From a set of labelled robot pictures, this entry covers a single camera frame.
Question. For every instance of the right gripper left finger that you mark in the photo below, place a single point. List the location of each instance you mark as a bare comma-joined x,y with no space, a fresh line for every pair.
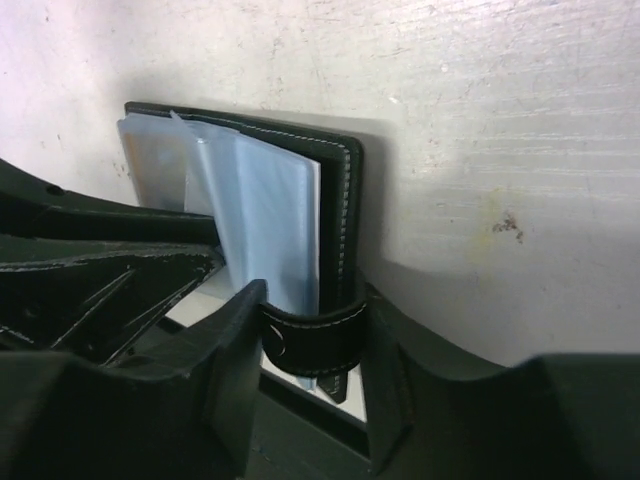
184,409

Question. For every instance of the black leather card holder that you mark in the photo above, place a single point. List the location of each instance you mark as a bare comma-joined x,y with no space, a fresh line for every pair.
285,202

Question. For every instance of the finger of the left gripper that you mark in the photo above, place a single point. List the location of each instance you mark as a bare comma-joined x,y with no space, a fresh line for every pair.
90,276

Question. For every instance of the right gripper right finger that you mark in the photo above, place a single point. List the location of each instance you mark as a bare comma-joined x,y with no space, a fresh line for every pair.
436,411

